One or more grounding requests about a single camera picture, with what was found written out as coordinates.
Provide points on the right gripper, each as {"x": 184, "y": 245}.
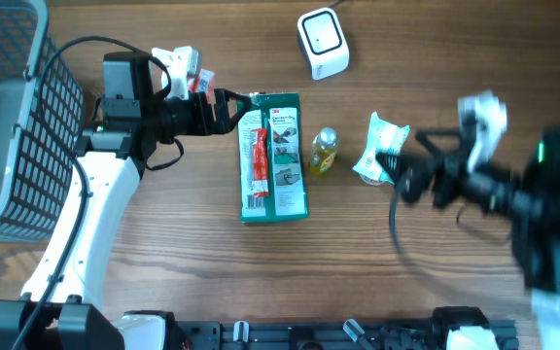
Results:
{"x": 451, "y": 174}

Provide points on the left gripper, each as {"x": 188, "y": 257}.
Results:
{"x": 212, "y": 113}

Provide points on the red snack stick packet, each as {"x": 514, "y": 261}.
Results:
{"x": 259, "y": 163}

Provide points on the green 3M gloves package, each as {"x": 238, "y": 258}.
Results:
{"x": 280, "y": 114}

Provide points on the teal wet wipes pack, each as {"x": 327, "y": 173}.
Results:
{"x": 382, "y": 136}

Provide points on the yellow liquid soap bottle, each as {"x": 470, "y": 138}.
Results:
{"x": 324, "y": 149}

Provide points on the green round can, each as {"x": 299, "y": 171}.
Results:
{"x": 372, "y": 182}

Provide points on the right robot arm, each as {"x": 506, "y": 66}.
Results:
{"x": 531, "y": 201}

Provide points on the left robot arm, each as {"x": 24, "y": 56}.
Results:
{"x": 59, "y": 306}

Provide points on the white barcode scanner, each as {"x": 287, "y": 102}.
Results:
{"x": 322, "y": 43}

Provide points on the grey plastic mesh basket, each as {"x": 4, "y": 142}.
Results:
{"x": 42, "y": 109}

